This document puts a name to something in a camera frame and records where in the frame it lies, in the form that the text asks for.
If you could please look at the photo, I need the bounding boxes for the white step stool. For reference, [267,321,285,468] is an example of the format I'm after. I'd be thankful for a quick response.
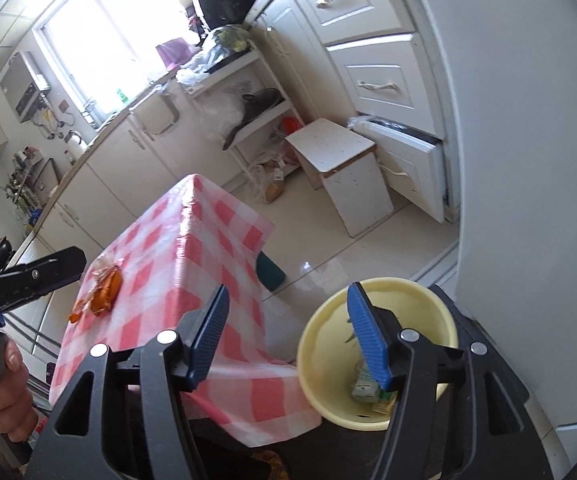
[285,118,395,238]

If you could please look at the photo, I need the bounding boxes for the clear bag with brown contents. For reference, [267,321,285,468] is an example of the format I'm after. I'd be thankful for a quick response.
[248,157,288,204]

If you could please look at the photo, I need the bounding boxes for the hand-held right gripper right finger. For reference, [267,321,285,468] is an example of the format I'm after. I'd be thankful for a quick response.
[346,282,559,480]

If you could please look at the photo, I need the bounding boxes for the dark teal stool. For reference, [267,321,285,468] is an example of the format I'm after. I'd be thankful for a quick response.
[256,252,288,292]

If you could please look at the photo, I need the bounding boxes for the white hanging cabinet bin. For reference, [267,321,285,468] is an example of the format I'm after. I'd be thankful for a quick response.
[141,91,176,137]

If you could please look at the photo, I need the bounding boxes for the black frying pan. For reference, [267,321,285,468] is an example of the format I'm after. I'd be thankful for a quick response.
[222,88,282,151]

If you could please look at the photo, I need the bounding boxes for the red checkered plastic tablecloth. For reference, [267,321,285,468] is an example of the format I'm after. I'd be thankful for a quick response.
[48,174,322,448]

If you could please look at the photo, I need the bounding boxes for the purple cloth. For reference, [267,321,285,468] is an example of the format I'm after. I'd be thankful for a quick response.
[156,37,194,71]

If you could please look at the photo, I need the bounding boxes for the black air fryer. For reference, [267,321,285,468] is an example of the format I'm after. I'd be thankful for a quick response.
[196,0,242,28]

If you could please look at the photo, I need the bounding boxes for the grey milk carton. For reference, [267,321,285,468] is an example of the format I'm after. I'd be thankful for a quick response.
[351,360,399,413]

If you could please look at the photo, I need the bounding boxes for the yellow plastic bin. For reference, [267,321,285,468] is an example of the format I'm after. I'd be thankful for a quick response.
[296,277,459,432]

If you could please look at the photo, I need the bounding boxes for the kitchen window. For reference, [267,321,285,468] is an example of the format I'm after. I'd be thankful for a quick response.
[33,0,189,126]

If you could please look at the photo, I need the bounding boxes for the white thermos jug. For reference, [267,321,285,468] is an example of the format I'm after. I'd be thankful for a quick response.
[66,130,89,165]

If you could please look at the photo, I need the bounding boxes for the wall utensil rack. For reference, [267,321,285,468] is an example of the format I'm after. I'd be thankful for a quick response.
[4,146,60,206]

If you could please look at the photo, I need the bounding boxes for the small white plastic bag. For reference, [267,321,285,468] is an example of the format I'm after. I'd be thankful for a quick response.
[176,55,214,86]

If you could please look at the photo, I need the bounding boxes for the large white plastic bag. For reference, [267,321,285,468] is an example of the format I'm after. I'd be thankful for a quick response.
[207,85,249,136]

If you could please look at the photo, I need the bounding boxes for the person's left hand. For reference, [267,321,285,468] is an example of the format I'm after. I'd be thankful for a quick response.
[0,335,40,443]

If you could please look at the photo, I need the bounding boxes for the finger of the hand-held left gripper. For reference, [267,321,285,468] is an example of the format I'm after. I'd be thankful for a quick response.
[0,246,88,288]
[0,280,76,312]

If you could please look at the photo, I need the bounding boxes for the white refrigerator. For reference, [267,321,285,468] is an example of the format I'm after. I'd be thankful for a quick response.
[399,0,577,461]

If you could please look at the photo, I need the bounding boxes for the white base cabinets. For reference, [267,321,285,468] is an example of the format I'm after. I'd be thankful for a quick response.
[0,0,462,356]

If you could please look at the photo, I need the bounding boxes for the black bag of vegetables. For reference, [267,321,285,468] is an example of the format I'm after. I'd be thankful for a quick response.
[202,25,252,68]

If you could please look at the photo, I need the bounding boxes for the white storage trolley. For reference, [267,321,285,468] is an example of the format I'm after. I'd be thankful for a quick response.
[188,50,299,181]

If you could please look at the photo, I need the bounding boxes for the white water heater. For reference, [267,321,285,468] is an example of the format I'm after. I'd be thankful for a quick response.
[0,51,52,123]

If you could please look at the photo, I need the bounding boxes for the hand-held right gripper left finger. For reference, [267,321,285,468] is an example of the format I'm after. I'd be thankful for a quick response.
[26,284,230,480]

